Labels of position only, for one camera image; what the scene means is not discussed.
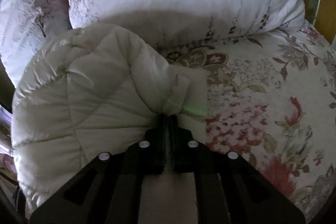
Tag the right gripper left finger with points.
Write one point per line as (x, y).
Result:
(148, 156)

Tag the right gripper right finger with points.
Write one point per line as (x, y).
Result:
(186, 154)

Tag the beige quilted down jacket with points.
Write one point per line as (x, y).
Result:
(83, 100)

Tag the floral bed quilt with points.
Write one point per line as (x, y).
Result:
(271, 99)

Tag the small pink floral pillow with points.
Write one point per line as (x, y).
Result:
(26, 25)

